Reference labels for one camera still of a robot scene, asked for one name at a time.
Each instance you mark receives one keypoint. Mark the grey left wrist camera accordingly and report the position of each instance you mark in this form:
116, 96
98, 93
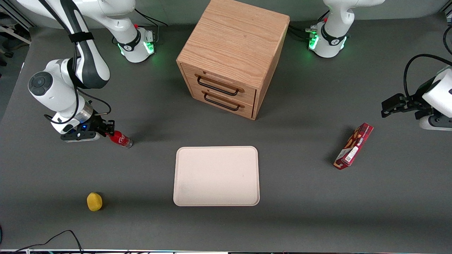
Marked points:
438, 122

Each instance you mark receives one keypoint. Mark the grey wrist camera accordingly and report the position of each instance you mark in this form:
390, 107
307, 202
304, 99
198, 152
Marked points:
438, 122
79, 136

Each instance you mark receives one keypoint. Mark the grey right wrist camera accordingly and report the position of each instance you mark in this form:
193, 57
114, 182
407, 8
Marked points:
79, 136

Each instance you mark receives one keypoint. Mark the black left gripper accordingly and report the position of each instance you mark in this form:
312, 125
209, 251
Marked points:
417, 103

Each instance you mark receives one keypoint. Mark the red snack box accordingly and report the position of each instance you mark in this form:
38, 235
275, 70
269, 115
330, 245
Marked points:
354, 146

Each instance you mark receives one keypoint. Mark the wooden two-drawer cabinet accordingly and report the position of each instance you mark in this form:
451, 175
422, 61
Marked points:
233, 46

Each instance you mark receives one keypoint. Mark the cream plastic tray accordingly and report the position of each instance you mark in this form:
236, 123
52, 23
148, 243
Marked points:
216, 176

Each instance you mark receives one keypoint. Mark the yellow toy lemon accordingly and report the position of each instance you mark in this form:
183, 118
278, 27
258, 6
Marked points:
94, 201

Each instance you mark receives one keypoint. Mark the red coke bottle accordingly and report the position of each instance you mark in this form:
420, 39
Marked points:
122, 140

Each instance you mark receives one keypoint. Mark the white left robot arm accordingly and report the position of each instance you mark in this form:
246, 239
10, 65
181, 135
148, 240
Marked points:
332, 38

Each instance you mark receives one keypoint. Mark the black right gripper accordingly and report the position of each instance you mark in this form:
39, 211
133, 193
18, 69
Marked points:
96, 124

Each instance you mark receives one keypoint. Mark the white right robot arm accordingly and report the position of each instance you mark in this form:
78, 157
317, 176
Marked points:
53, 91

